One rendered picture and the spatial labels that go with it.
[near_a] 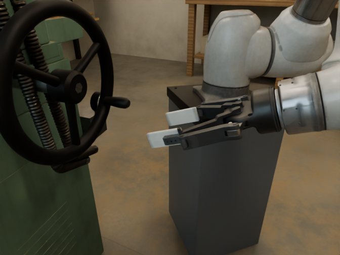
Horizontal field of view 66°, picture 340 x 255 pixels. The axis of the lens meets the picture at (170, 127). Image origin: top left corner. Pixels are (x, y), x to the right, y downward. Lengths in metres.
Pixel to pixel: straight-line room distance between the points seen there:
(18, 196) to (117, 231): 0.64
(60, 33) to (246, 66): 0.52
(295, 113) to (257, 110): 0.05
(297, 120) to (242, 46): 0.43
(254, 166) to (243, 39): 0.42
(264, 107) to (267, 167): 0.58
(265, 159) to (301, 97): 0.56
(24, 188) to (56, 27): 0.40
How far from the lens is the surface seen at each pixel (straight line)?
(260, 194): 1.06
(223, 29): 0.82
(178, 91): 0.95
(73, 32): 0.80
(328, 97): 0.42
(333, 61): 0.58
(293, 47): 0.87
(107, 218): 1.35
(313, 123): 0.43
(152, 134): 0.48
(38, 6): 0.46
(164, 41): 4.03
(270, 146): 0.94
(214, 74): 0.84
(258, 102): 0.43
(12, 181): 0.72
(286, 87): 0.43
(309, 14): 0.86
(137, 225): 1.30
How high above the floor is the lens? 0.97
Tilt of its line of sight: 28 degrees down
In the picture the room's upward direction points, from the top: straight up
